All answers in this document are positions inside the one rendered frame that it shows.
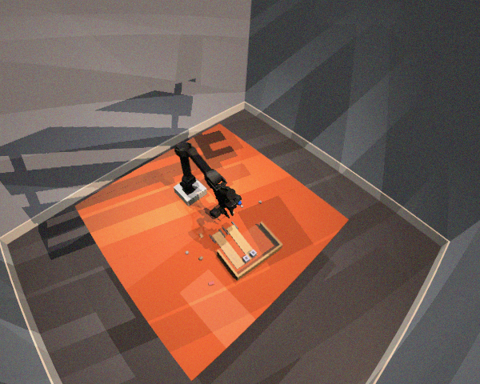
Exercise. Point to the tan flat strip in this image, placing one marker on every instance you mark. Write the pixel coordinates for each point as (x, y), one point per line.
(220, 240)

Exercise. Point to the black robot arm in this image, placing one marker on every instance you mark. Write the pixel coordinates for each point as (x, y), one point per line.
(185, 151)

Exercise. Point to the pale yellow strip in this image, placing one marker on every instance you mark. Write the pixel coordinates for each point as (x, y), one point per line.
(233, 231)

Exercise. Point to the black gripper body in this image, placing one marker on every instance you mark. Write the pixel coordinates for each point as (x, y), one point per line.
(217, 212)

